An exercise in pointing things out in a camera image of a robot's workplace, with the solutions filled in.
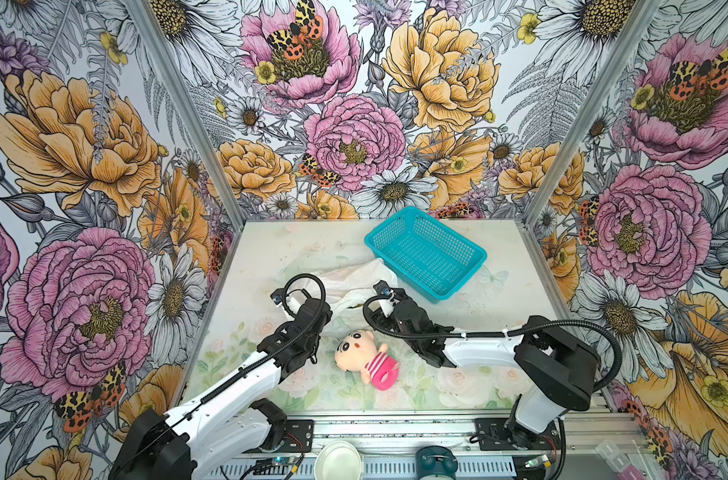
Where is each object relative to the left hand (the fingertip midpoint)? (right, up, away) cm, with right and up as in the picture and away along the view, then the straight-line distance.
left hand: (315, 313), depth 84 cm
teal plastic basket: (+36, +17, +28) cm, 49 cm away
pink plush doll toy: (+12, -10, -4) cm, 16 cm away
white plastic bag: (+8, +6, +3) cm, 10 cm away
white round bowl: (+8, -31, -14) cm, 35 cm away
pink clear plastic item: (+73, -31, -14) cm, 80 cm away
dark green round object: (+29, -27, -20) cm, 45 cm away
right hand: (+18, +2, +2) cm, 18 cm away
